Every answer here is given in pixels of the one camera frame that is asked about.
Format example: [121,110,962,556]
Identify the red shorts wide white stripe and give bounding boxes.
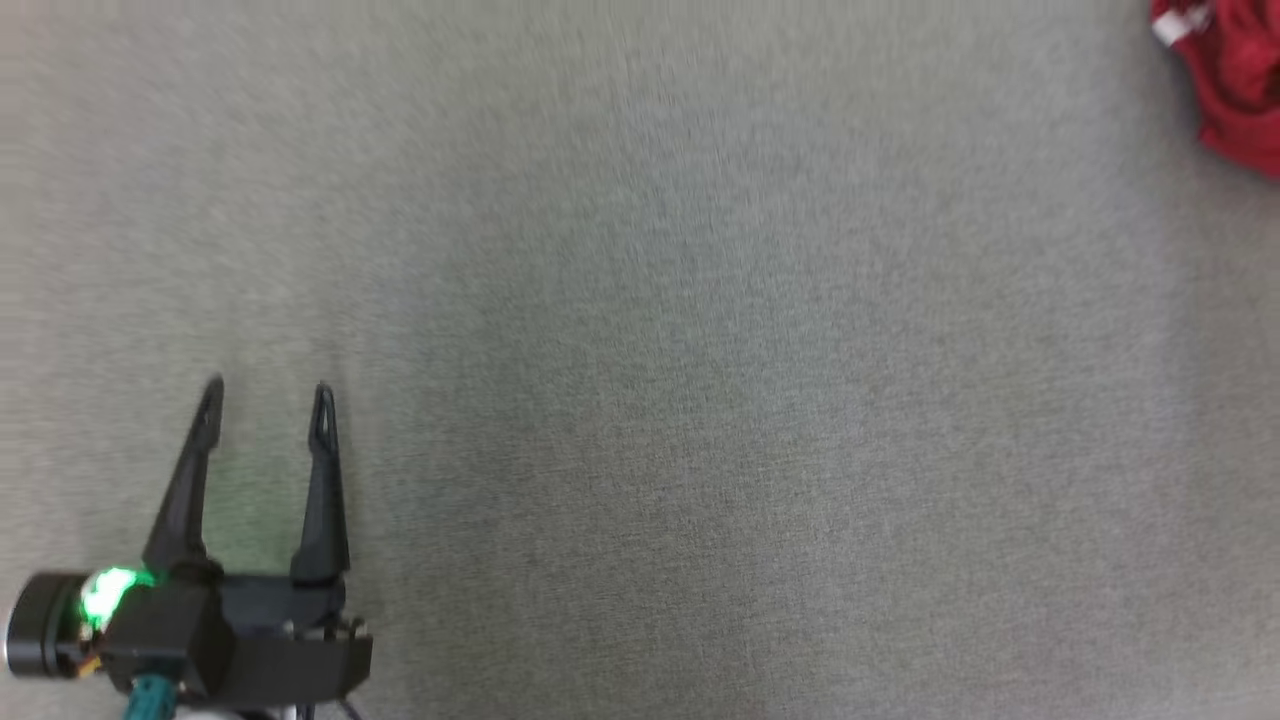
[1148,0,1280,181]

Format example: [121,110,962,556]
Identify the teal cable plug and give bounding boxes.
[122,674,183,720]

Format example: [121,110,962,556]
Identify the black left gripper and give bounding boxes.
[6,374,374,706]

